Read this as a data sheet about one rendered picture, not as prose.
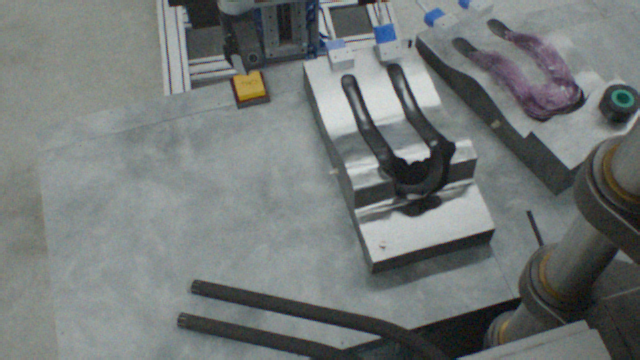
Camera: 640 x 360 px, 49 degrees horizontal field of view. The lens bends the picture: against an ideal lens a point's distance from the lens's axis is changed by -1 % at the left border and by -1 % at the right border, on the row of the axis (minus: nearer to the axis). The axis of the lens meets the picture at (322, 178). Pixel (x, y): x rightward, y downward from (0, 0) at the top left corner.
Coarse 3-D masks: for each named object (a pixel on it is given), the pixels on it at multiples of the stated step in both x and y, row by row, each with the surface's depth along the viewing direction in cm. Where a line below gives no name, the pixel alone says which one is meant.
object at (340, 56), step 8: (328, 32) 165; (336, 40) 163; (344, 40) 163; (328, 48) 162; (336, 48) 162; (344, 48) 160; (328, 56) 160; (336, 56) 159; (344, 56) 159; (352, 56) 159; (336, 64) 159; (344, 64) 159; (352, 64) 160
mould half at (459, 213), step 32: (320, 64) 161; (384, 64) 161; (416, 64) 161; (320, 96) 157; (384, 96) 157; (416, 96) 157; (320, 128) 160; (352, 128) 153; (384, 128) 152; (448, 128) 148; (352, 160) 143; (352, 192) 142; (384, 192) 143; (448, 192) 147; (384, 224) 143; (416, 224) 143; (448, 224) 143; (480, 224) 143; (384, 256) 140; (416, 256) 143
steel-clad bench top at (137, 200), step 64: (64, 128) 163; (128, 128) 163; (192, 128) 163; (256, 128) 163; (64, 192) 154; (128, 192) 154; (192, 192) 154; (256, 192) 154; (320, 192) 154; (512, 192) 154; (64, 256) 147; (128, 256) 147; (192, 256) 147; (256, 256) 146; (320, 256) 146; (448, 256) 146; (512, 256) 146; (64, 320) 139; (128, 320) 139; (256, 320) 139
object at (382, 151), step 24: (360, 96) 157; (408, 96) 158; (360, 120) 154; (408, 120) 153; (384, 144) 147; (432, 144) 147; (384, 168) 140; (408, 168) 140; (432, 168) 147; (408, 192) 142; (432, 192) 145
